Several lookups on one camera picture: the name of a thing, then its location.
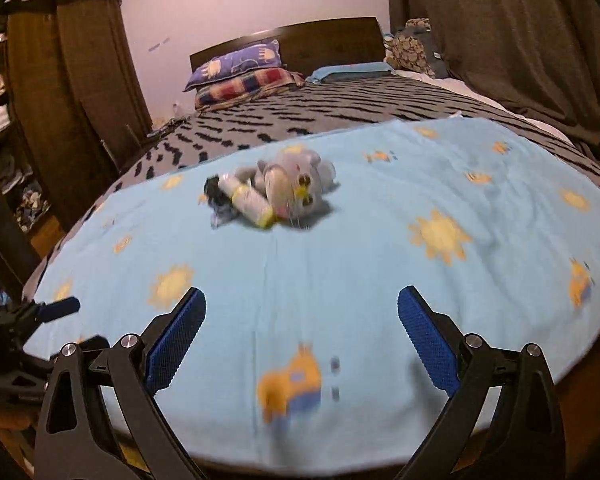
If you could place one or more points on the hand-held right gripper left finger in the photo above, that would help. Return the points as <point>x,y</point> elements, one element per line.
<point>177,340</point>

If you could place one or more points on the grey black striped blanket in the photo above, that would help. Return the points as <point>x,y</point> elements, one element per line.
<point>360,105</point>

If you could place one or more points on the yellow lotion bottle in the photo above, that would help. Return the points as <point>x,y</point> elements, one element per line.
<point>250,202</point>

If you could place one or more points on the black hair claw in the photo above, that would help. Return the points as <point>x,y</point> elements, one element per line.
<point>217,200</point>

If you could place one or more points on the dark wooden wardrobe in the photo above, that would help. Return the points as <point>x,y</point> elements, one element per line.
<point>75,100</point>

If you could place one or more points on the dark wooden headboard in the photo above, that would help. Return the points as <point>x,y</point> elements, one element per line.
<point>325,42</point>

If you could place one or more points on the patterned backpack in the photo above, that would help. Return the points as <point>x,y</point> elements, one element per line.
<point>415,50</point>

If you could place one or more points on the grey plush doll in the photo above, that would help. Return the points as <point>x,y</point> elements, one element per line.
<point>300,182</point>

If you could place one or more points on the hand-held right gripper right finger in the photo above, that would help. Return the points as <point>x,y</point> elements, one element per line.
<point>427,340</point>

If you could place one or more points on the purple printed pillow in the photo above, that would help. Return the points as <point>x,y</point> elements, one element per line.
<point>235,65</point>

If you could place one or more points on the light blue pillow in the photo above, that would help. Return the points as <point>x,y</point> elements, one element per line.
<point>350,71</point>

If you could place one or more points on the patterned crumpled clothes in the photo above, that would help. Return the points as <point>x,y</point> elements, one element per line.
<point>32,205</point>

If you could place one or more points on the light blue printed sheet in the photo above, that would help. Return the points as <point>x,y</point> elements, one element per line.
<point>360,280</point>

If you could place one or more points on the person's left hand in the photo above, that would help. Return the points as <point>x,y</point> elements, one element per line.
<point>0,415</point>

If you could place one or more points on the grey curtain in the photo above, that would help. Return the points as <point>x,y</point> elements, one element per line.
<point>520,45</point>

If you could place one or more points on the white bed sheet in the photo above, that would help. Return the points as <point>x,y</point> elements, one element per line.
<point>460,89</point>

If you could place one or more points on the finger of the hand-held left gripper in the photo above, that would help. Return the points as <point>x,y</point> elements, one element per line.
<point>92,342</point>
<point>55,309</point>

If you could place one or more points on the red blue plaid pillow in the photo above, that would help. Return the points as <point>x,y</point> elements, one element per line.
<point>245,87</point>

